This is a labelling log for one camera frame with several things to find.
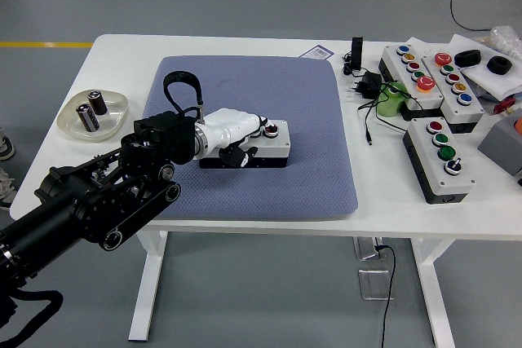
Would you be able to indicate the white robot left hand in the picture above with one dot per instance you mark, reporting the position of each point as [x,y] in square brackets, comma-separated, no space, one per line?
[230,126]

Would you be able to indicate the grey four-button control box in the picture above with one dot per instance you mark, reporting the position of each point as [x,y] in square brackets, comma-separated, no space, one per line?
[279,146]
[438,160]

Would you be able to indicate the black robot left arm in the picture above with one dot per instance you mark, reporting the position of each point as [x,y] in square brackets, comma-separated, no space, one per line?
[61,205]

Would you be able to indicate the grey five-button control box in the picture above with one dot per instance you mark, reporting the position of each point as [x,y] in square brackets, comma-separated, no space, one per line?
[397,62]
[469,113]

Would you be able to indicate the grey-blue textured mat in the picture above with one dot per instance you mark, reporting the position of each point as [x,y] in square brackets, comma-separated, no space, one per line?
[265,185]

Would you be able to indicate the purple-edged barcode label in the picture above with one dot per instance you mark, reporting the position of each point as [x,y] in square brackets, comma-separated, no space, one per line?
[318,52]

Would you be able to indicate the dark cylinder with silver cap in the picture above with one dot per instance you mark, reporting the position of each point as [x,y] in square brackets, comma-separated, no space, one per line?
[99,103]
[89,120]

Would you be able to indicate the black power adapter plug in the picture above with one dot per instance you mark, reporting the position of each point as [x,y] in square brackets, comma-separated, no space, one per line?
[369,81]

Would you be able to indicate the small black upright device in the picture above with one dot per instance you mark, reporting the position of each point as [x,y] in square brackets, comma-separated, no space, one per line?
[357,52]

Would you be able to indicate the green plastic cylinder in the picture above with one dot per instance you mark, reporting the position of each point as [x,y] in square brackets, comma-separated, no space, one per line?
[387,105]

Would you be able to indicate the white shallow dish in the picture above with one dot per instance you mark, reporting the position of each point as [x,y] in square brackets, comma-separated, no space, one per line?
[71,122]

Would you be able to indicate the white table leg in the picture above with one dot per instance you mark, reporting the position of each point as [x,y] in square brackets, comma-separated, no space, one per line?
[436,295]
[149,283]

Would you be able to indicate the person's shoe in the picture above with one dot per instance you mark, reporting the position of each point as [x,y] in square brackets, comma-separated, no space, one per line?
[6,187]
[5,146]

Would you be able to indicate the white flat cardboard box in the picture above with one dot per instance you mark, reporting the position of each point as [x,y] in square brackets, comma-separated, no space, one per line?
[493,83]

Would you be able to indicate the grey plastic box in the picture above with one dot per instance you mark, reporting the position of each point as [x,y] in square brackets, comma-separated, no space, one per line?
[499,144]

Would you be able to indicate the red round knob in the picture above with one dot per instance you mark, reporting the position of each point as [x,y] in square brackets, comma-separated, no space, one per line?
[505,105]

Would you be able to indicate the orange round object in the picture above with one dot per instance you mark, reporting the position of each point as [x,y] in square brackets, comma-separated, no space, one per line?
[518,126]

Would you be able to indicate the clear plastic bag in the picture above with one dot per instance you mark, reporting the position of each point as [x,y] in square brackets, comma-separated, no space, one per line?
[507,38]

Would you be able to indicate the clear under-table bracket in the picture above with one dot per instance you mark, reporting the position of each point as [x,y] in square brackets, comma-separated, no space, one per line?
[367,248]

